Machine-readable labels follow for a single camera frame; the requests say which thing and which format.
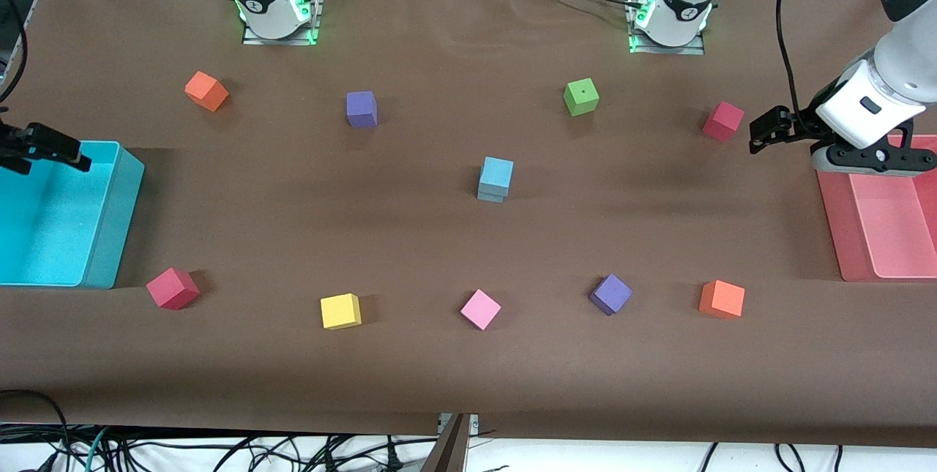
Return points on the yellow foam block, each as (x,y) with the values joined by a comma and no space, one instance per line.
(340,311)

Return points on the green foam block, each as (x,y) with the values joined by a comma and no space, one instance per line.
(581,96)

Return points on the cyan plastic bin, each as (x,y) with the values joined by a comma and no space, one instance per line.
(51,223)

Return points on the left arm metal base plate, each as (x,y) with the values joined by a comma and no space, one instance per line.
(670,50)

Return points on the pink foam block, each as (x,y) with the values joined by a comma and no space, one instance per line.
(480,309)

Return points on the purple foam block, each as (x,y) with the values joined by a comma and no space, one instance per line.
(361,110)
(610,294)

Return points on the light blue foam block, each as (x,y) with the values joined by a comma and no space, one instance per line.
(496,175)
(490,197)

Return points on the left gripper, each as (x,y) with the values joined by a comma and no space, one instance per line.
(800,126)

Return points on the orange foam block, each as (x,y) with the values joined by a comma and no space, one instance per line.
(206,91)
(722,299)

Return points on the dark angled metal bar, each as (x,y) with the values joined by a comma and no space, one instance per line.
(448,450)

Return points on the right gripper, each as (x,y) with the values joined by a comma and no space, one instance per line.
(16,147)

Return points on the silver metal bracket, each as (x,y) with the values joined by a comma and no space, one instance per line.
(472,424)

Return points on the pink plastic bin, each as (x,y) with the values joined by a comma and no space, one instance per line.
(886,230)

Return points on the red foam block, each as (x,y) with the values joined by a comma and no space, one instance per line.
(723,121)
(173,289)

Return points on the brown table cloth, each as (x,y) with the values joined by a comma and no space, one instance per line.
(454,252)

